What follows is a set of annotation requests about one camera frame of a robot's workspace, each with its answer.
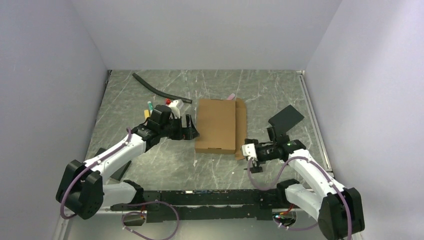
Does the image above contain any brown cardboard box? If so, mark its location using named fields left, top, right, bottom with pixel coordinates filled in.
left=194, top=98, right=248, bottom=160

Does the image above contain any right black foam pad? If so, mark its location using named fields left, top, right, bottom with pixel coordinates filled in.
left=268, top=104, right=305, bottom=135

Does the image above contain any green white glue stick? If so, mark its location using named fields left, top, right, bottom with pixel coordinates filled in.
left=147, top=101, right=153, bottom=111

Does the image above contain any black corrugated hose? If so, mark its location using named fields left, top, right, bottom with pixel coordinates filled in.
left=131, top=73, right=193, bottom=105

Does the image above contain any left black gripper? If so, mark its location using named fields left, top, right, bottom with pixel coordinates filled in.
left=159, top=114, right=200, bottom=141

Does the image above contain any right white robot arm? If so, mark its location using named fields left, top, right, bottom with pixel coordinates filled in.
left=241, top=126, right=365, bottom=240

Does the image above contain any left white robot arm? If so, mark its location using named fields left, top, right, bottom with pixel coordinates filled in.
left=55, top=105, right=200, bottom=220

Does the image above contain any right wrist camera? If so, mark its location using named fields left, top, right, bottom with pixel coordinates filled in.
left=241, top=138, right=259, bottom=161

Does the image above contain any aluminium frame rail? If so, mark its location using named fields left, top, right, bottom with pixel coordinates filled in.
left=296, top=70, right=333, bottom=173

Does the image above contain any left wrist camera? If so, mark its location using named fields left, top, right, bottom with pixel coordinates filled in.
left=165, top=98, right=184, bottom=119

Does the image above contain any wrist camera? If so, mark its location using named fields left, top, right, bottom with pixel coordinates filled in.
left=165, top=98, right=184, bottom=119
left=241, top=138, right=259, bottom=161

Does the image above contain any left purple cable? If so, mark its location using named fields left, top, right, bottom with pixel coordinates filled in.
left=59, top=127, right=181, bottom=240

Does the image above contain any pink purple highlighter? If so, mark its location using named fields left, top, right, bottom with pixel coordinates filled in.
left=227, top=93, right=236, bottom=101

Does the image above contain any yellow marker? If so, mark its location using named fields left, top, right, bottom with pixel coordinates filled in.
left=143, top=109, right=150, bottom=119

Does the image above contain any left black foam pad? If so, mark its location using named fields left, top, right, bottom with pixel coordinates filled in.
left=94, top=147, right=132, bottom=182

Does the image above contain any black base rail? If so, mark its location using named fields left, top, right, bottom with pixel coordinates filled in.
left=110, top=188, right=291, bottom=223

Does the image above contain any black foam pad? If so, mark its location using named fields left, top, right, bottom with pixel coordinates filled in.
left=268, top=104, right=305, bottom=135
left=94, top=147, right=132, bottom=182

